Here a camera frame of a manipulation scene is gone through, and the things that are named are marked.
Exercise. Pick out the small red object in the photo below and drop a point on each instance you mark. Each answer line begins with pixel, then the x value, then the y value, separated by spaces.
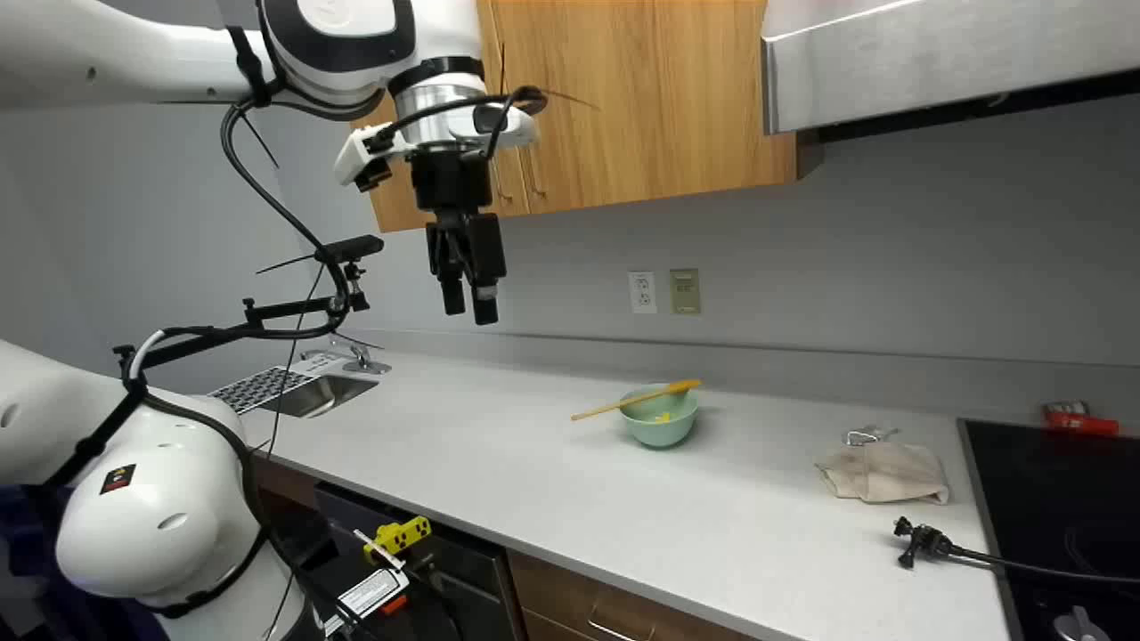
pixel 1078 417

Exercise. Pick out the beige wall switch plate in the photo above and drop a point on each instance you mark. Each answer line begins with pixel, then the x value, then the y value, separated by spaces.
pixel 685 290

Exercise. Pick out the black camera on articulated arm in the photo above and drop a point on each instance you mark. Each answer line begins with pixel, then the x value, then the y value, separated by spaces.
pixel 349 250

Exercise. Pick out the wooden spatula with yellow head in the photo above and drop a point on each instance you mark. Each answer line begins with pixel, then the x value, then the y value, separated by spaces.
pixel 635 401

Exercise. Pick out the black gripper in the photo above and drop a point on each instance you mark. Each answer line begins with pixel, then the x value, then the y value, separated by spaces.
pixel 451 185

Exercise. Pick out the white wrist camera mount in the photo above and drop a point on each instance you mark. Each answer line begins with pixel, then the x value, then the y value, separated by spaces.
pixel 361 156

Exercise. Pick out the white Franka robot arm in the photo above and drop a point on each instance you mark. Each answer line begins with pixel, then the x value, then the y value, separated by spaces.
pixel 154 510

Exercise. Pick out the white and red clamp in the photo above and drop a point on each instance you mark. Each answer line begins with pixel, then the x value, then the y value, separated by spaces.
pixel 371 592

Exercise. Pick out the silver metal object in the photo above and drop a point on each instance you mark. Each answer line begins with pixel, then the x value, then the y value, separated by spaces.
pixel 1078 624

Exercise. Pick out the green bowl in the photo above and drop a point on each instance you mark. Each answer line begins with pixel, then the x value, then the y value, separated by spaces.
pixel 660 430

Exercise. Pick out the clear plastic wrapper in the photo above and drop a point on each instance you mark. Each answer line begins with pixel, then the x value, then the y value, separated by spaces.
pixel 870 436

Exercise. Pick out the yellow clamp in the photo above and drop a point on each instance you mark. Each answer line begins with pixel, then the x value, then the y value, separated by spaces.
pixel 401 535

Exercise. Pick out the stainless steel range hood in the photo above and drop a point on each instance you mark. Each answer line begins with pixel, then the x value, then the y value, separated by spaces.
pixel 939 56

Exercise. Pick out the black dishwasher front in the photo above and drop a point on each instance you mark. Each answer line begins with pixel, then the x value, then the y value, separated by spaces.
pixel 465 582

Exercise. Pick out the white wall outlet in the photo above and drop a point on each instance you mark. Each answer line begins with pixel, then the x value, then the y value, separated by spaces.
pixel 643 294

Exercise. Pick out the black glass cooktop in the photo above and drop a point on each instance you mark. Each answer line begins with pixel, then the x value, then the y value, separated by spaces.
pixel 1055 520

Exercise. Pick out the wooden wall cabinet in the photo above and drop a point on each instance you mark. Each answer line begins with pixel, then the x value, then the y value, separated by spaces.
pixel 643 110

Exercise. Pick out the beige crumpled cloth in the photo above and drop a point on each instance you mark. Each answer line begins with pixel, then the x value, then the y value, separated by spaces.
pixel 883 471

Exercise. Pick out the wooden base cabinet drawer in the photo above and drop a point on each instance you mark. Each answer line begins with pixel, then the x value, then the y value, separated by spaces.
pixel 583 606

